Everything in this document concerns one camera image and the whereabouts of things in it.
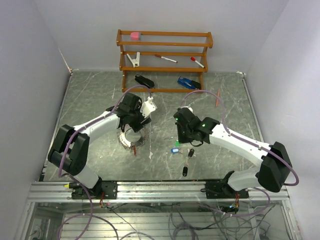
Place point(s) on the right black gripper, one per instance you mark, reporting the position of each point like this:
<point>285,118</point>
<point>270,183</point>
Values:
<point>181,139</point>

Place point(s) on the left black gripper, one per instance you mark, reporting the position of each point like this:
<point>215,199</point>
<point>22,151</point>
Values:
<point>135,126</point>

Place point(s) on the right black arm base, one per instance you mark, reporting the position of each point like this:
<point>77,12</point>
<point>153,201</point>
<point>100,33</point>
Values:
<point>217,189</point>

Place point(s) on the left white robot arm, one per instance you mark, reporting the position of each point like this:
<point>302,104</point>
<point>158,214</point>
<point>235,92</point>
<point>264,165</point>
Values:
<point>69,151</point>

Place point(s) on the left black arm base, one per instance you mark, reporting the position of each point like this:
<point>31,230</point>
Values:
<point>106,190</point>

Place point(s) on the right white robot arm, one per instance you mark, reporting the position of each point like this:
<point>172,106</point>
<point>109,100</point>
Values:
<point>271,161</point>

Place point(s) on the blue key tag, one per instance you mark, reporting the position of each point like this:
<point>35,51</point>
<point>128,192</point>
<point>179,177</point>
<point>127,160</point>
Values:
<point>175,150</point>

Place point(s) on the black key fob upper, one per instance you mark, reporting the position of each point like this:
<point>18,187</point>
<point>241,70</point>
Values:
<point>191,152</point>

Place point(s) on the black key fob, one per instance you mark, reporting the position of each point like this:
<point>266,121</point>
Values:
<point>185,171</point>
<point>191,152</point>

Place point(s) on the black key fob lower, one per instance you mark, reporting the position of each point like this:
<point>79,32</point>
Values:
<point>185,171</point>

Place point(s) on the black stapler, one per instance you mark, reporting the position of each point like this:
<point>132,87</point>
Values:
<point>144,81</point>

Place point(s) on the blue stapler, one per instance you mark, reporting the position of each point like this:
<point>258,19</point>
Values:
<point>189,84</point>

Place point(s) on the orange pencil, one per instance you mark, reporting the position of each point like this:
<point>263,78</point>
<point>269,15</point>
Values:
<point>218,97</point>

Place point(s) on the wooden three-tier shelf rack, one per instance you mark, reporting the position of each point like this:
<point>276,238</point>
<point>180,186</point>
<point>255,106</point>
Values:
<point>179,46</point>

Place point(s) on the white plastic clip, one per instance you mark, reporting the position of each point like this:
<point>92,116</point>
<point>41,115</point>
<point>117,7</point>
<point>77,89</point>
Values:
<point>134,61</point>

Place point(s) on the red capped white marker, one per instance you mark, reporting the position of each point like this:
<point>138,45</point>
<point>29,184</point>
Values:
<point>166,58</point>

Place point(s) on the red tipped white marker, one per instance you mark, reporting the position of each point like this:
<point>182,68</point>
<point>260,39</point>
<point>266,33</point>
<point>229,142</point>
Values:
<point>197,62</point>

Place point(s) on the pink eraser block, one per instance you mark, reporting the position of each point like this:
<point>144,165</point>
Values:
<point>135,36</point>

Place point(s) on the aluminium mounting rail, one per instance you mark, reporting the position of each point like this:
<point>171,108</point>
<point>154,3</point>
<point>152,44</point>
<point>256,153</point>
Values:
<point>127,192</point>

